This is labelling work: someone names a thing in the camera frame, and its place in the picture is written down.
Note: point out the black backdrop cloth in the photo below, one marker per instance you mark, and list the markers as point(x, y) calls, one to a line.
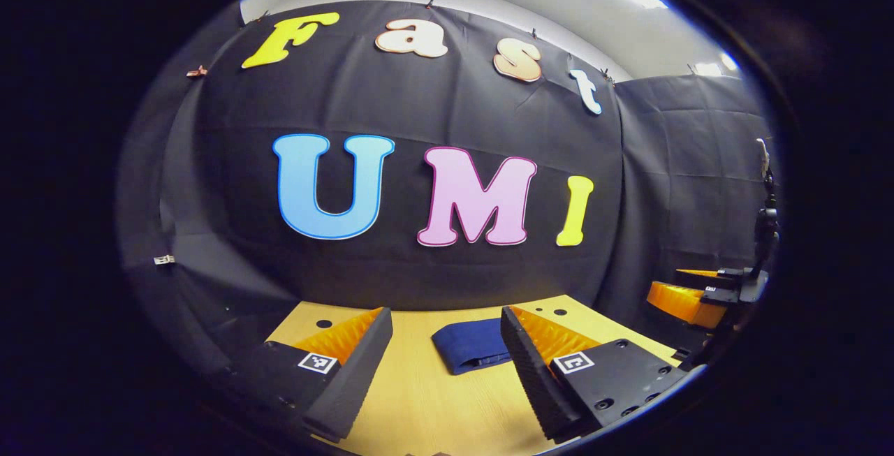
point(419, 114)

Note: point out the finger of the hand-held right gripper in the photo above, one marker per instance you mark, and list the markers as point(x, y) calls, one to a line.
point(681, 302)
point(712, 274)

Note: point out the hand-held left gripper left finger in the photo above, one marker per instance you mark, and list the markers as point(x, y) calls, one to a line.
point(349, 386)

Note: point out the ceiling light panel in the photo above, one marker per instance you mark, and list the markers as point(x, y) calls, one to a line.
point(716, 65)

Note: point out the blue jeans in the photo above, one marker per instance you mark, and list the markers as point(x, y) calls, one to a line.
point(471, 344)

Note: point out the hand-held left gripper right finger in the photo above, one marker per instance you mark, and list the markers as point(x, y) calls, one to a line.
point(538, 386)

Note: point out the small white clip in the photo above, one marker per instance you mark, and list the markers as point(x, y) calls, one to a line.
point(164, 259)

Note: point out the small copper clip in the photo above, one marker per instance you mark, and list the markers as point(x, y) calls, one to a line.
point(197, 72)

